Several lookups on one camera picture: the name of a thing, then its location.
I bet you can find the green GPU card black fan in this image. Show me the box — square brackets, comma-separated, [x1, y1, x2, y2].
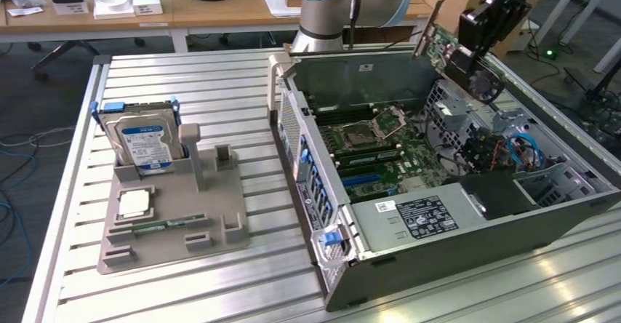
[411, 0, 509, 104]

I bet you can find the beige control box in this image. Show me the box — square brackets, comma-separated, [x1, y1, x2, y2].
[504, 19, 541, 53]

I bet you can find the perforated metal drive cage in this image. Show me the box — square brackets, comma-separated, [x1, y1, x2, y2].
[425, 79, 504, 149]

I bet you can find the black stand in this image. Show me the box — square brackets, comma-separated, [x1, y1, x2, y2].
[563, 46, 621, 135]

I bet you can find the metal socket cover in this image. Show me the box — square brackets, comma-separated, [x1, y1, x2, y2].
[371, 103, 409, 135]

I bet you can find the CPU socket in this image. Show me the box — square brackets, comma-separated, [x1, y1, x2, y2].
[339, 119, 380, 150]

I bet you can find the green motherboard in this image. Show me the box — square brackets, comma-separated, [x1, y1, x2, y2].
[310, 103, 469, 202]

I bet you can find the white paper stack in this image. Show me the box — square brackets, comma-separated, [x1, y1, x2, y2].
[263, 0, 306, 19]

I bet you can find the green RAM stick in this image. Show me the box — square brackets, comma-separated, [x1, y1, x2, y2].
[338, 151, 404, 167]
[108, 218, 208, 234]

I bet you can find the black expansion slot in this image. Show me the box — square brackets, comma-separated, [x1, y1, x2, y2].
[339, 164, 388, 178]

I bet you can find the metal disk bay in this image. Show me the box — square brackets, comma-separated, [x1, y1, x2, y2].
[513, 162, 608, 208]

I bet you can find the blue expansion slot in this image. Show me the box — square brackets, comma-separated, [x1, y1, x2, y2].
[342, 175, 380, 190]

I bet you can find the black rating label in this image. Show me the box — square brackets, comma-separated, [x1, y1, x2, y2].
[395, 194, 461, 239]

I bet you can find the grey power supply unit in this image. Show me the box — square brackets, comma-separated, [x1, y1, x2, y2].
[348, 183, 488, 259]

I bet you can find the white cube box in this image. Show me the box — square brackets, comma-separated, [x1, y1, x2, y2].
[131, 0, 163, 17]

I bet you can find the dark grey PC case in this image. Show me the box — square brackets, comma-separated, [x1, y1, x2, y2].
[268, 42, 621, 313]

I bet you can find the flat white box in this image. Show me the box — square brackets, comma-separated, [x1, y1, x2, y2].
[92, 2, 138, 21]

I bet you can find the hard disk in blue caddy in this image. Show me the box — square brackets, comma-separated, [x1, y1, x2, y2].
[90, 99, 190, 177]

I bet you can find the grey plastic parts rack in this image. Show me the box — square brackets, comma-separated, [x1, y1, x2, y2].
[96, 122, 254, 276]

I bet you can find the black wheeled chair base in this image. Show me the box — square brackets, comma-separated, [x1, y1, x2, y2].
[27, 38, 147, 81]

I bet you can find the silver CPU chip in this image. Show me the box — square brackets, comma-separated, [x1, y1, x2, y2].
[118, 189, 154, 219]

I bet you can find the white paper card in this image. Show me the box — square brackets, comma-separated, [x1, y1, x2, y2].
[6, 6, 44, 17]

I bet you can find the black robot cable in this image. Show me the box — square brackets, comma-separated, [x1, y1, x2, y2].
[347, 0, 363, 52]

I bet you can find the blue SATA wire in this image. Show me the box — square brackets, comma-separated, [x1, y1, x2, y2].
[507, 132, 545, 173]

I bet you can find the black cable bundle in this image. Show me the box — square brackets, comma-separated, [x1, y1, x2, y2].
[436, 133, 516, 175]

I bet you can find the wooden desk white frame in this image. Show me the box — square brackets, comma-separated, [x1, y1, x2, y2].
[0, 0, 433, 44]

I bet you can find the white floor cable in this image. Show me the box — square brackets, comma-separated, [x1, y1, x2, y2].
[0, 126, 74, 149]

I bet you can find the blue floor cable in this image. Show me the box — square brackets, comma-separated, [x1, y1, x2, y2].
[0, 148, 43, 287]

